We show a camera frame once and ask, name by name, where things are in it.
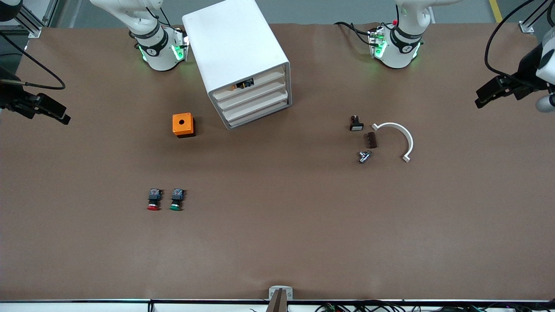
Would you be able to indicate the small silver metal connector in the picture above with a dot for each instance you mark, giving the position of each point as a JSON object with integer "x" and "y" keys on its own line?
{"x": 364, "y": 157}

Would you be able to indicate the white curved plastic bracket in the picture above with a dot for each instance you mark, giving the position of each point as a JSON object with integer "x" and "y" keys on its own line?
{"x": 406, "y": 135}

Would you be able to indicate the white table edge rail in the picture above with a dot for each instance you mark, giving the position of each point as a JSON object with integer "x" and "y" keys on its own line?
{"x": 86, "y": 307}

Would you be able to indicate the yellow mushroom push button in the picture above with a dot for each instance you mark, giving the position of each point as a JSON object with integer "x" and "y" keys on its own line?
{"x": 243, "y": 84}

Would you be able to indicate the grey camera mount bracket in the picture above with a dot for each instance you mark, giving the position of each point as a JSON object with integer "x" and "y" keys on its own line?
{"x": 280, "y": 298}

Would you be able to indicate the red mushroom push button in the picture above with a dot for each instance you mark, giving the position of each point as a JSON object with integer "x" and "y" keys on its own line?
{"x": 153, "y": 207}

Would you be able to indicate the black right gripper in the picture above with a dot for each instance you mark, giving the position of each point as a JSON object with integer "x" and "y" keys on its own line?
{"x": 8, "y": 96}

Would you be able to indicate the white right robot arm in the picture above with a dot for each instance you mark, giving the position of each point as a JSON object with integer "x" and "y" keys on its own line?
{"x": 160, "y": 56}

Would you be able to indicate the black white-faced switch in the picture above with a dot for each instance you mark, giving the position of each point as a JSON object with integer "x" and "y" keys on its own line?
{"x": 356, "y": 125}

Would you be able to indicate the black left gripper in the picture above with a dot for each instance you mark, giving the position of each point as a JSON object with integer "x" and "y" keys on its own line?
{"x": 527, "y": 69}

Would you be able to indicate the orange button enclosure box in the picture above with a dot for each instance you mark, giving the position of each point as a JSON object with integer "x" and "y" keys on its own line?
{"x": 182, "y": 125}

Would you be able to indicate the white drawer cabinet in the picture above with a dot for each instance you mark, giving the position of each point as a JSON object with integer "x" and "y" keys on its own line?
{"x": 234, "y": 39}

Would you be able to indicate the brown terminal block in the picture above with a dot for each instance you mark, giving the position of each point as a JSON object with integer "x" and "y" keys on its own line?
{"x": 372, "y": 140}

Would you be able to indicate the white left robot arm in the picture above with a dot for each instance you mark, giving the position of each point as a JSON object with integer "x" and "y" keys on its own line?
{"x": 401, "y": 56}

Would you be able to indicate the green mushroom push button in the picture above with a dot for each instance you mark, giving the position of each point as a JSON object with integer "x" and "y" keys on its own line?
{"x": 175, "y": 207}

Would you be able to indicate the aluminium frame profile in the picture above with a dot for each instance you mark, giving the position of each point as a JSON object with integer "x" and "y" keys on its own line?
{"x": 526, "y": 27}
{"x": 34, "y": 28}

